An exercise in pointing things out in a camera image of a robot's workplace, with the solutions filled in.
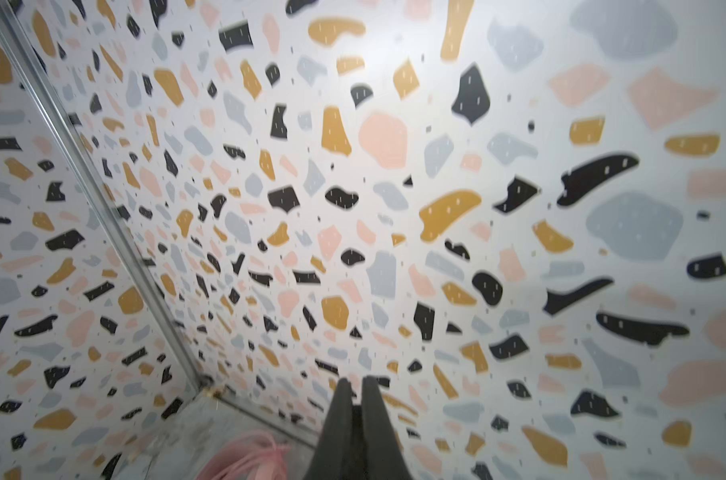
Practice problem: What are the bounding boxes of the pink headphones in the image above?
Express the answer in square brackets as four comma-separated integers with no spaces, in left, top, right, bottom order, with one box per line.
[196,431,291,480]

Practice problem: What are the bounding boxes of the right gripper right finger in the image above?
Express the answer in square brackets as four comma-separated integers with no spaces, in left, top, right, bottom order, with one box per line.
[361,376,412,480]

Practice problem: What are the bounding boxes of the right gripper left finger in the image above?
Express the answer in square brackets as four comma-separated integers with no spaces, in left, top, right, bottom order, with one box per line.
[305,379,356,480]

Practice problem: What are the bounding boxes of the left corner aluminium post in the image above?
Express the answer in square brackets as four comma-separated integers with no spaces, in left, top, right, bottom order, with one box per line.
[0,1,211,393]

